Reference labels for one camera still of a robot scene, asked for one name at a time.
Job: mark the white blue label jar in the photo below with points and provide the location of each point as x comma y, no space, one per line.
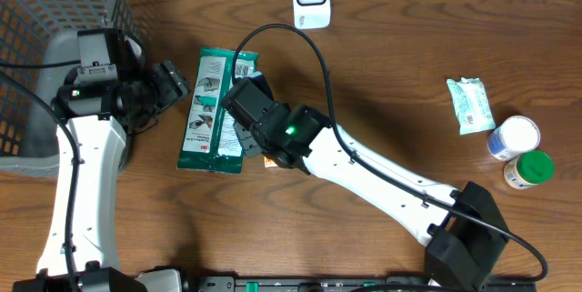
516,136

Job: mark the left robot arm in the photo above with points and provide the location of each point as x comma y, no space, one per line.
94,93

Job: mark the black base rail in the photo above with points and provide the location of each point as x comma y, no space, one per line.
318,284

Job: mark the green white 3M package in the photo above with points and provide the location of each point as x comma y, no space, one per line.
210,143

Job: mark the mint green wipes pack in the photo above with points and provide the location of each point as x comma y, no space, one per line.
470,102

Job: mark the orange Kleenex tissue pack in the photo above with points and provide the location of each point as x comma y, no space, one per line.
269,163

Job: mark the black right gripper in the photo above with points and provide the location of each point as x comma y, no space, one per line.
251,144

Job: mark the green lid jar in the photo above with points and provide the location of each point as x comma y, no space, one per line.
529,169

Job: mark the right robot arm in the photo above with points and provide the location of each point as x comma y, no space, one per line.
459,229

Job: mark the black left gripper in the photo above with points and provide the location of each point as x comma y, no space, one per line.
172,88

